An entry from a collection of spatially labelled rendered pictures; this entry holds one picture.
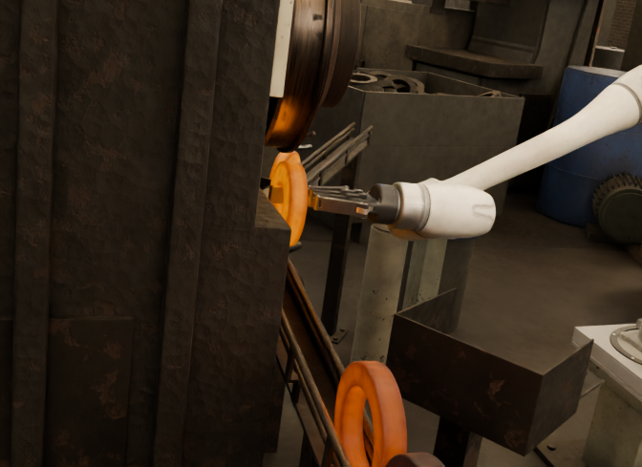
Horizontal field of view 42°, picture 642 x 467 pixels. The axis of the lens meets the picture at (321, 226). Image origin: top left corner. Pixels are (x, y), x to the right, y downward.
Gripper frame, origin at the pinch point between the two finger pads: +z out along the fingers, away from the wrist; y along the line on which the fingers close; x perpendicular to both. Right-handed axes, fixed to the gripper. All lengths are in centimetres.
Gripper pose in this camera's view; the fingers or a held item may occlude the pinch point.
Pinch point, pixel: (288, 195)
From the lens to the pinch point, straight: 150.1
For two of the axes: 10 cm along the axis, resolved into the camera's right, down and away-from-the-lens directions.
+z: -9.4, -0.8, -3.2
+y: -2.8, -3.2, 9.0
